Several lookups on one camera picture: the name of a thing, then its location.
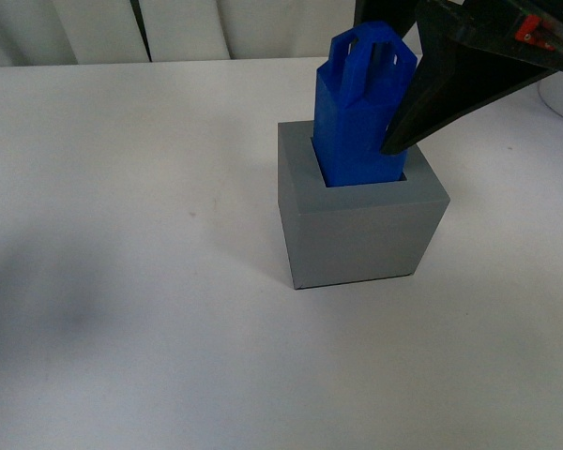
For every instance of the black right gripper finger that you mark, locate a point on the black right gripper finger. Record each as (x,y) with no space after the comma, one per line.
(474,53)

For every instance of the blue plastic insert part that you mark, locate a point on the blue plastic insert part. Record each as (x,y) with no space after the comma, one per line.
(358,90)

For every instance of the gray cube base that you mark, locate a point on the gray cube base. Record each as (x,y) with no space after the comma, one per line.
(337,235)

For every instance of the white curtain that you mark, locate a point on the white curtain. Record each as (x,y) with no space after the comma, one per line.
(50,33)

